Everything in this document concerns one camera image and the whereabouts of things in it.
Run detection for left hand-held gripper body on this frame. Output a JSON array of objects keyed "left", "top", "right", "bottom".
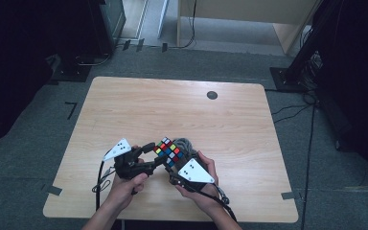
[{"left": 102, "top": 137, "right": 157, "bottom": 181}]

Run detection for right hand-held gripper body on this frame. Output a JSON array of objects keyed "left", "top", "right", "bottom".
[{"left": 167, "top": 157, "right": 219, "bottom": 194}]

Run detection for multicoloured puzzle cube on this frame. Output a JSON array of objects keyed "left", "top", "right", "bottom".
[{"left": 152, "top": 136, "right": 185, "bottom": 169}]

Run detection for grey terry towel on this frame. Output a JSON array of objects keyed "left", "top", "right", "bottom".
[{"left": 172, "top": 137, "right": 201, "bottom": 161}]

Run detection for person's left hand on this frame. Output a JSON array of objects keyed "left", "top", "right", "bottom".
[{"left": 109, "top": 145, "right": 150, "bottom": 209}]

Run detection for person's right hand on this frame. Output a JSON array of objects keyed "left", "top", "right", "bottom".
[{"left": 174, "top": 149, "right": 225, "bottom": 216}]

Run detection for grey tape piece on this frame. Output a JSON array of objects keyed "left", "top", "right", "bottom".
[
  {"left": 280, "top": 190, "right": 297, "bottom": 201},
  {"left": 40, "top": 183, "right": 63, "bottom": 196}
]

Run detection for black cabinet with glass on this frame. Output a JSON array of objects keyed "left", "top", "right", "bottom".
[{"left": 50, "top": 0, "right": 127, "bottom": 83}]

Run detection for dark curtain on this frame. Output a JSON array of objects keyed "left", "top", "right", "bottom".
[
  {"left": 312, "top": 0, "right": 368, "bottom": 190},
  {"left": 0, "top": 0, "right": 92, "bottom": 151}
]

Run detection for black metal stand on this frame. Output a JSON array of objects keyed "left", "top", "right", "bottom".
[{"left": 269, "top": 0, "right": 344, "bottom": 94}]

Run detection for beige wooden desk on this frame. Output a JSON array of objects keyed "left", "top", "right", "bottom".
[{"left": 175, "top": 0, "right": 321, "bottom": 56}]

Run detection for thin grey cord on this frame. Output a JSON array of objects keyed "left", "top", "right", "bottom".
[
  {"left": 91, "top": 166, "right": 117, "bottom": 195},
  {"left": 215, "top": 186, "right": 232, "bottom": 206}
]

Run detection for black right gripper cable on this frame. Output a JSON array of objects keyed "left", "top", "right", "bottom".
[{"left": 184, "top": 182, "right": 240, "bottom": 223}]

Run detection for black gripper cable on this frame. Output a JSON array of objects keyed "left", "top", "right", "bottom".
[
  {"left": 184, "top": 182, "right": 240, "bottom": 223},
  {"left": 94, "top": 158, "right": 107, "bottom": 213}
]

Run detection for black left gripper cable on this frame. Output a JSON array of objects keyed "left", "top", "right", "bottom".
[{"left": 94, "top": 158, "right": 107, "bottom": 213}]

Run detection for long black floor cable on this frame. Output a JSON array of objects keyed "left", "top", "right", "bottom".
[{"left": 300, "top": 103, "right": 316, "bottom": 230}]

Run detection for black floor cables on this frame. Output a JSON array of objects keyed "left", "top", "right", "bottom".
[{"left": 264, "top": 88, "right": 318, "bottom": 125}]

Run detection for black hanging cable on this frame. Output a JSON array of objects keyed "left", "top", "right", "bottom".
[{"left": 169, "top": 0, "right": 197, "bottom": 50}]

